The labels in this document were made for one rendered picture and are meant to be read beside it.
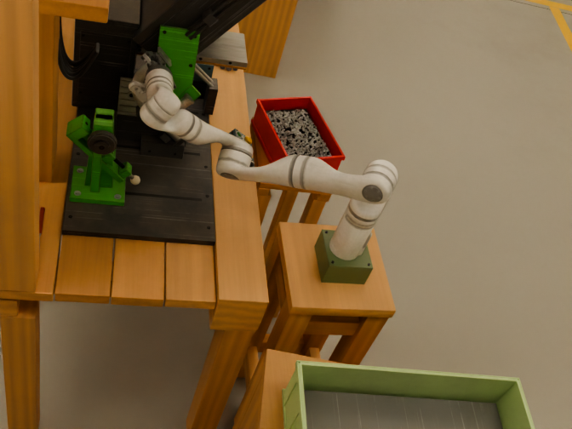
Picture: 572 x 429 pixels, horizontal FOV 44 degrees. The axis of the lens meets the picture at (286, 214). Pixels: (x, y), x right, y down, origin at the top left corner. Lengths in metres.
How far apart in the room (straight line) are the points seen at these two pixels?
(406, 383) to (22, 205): 1.05
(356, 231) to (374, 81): 2.59
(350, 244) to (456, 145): 2.35
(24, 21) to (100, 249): 0.83
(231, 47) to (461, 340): 1.72
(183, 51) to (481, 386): 1.25
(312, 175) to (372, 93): 2.52
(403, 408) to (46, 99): 1.23
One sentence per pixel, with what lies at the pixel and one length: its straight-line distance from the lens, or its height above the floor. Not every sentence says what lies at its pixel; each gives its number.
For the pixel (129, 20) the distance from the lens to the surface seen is 2.17.
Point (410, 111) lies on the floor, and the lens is 4.37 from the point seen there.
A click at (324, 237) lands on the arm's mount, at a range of 2.10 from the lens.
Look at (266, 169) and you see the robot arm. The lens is 1.94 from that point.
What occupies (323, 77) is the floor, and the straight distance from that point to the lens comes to 4.35.
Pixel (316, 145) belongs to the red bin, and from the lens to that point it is 2.46.
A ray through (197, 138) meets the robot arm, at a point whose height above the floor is 1.19.
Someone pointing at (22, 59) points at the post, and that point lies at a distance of 1.38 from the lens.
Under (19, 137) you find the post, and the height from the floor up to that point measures 1.41.
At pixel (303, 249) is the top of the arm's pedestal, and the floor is 0.85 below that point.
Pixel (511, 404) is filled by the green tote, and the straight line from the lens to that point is 2.04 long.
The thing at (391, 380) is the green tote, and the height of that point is 0.91.
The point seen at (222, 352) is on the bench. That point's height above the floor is 0.62.
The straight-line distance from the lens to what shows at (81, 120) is 1.95.
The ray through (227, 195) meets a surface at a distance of 2.16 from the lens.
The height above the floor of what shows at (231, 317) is 0.82.
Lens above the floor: 2.44
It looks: 45 degrees down
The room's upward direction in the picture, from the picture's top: 21 degrees clockwise
